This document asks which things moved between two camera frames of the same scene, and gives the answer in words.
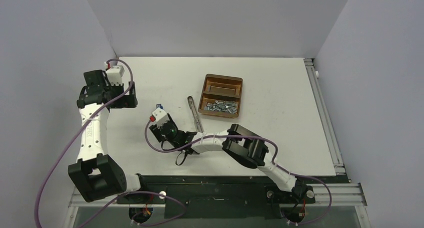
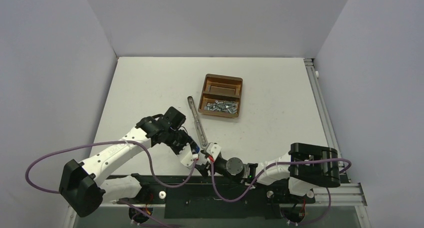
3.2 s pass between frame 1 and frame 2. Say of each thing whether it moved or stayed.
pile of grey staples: stayed
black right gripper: moved
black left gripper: moved
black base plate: stayed
